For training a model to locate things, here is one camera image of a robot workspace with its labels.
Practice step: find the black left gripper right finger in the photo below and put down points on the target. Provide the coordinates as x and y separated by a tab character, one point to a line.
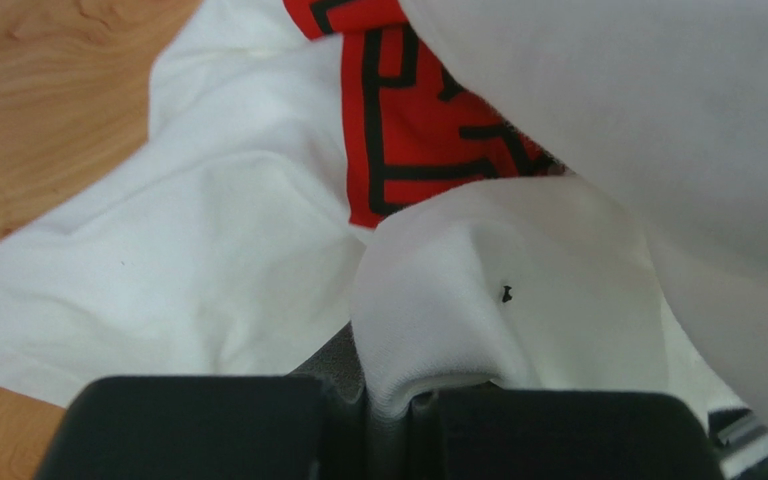
491	433

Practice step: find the white t shirt red print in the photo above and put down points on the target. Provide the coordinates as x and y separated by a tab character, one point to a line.
541	194

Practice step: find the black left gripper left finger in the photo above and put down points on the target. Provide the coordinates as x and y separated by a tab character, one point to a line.
305	425

